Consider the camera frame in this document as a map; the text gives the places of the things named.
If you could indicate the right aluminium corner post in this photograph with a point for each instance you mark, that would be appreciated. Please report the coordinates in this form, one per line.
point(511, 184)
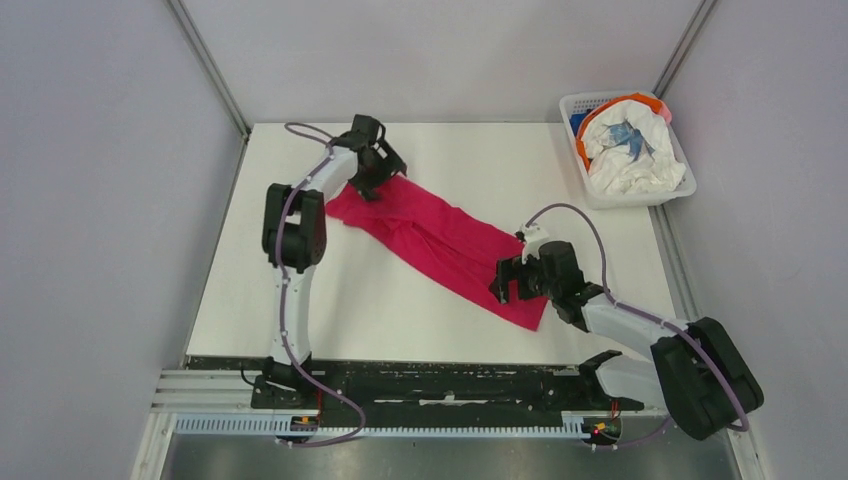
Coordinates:
point(693, 29)

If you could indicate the orange t shirt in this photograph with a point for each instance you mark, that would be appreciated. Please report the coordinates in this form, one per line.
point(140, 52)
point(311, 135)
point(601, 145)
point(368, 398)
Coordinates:
point(614, 108)

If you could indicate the left aluminium corner post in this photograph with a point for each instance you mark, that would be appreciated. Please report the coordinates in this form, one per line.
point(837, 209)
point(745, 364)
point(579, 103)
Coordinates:
point(208, 65)

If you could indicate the aluminium corner post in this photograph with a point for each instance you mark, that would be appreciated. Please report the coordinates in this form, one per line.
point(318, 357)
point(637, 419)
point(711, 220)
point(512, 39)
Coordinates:
point(208, 65)
point(693, 29)

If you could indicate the white t shirt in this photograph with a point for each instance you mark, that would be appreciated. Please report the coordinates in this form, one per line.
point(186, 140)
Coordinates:
point(633, 155)

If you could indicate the blue garment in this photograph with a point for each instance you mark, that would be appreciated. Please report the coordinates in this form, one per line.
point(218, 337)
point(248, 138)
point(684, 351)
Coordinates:
point(575, 120)

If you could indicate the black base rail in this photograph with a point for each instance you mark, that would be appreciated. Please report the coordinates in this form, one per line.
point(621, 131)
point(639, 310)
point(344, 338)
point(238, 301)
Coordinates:
point(388, 394)

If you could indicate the pink t shirt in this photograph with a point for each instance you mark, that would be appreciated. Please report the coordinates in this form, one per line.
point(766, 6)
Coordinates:
point(439, 240)

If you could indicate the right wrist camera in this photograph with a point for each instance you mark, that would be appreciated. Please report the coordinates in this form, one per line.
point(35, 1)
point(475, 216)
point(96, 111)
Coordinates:
point(533, 237)

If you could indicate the white cable duct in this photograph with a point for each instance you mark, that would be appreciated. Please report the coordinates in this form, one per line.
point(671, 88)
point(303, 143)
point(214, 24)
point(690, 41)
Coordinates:
point(285, 426)

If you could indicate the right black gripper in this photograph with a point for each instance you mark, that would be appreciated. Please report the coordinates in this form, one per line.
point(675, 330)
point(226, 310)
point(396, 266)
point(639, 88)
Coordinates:
point(508, 270)

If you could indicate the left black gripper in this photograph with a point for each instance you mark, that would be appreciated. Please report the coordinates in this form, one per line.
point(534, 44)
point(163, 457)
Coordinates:
point(390, 166)

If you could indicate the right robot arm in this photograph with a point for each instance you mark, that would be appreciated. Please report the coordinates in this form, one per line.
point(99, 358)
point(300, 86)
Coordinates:
point(691, 370)

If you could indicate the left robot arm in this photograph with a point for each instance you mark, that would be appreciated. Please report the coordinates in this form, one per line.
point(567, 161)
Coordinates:
point(294, 233)

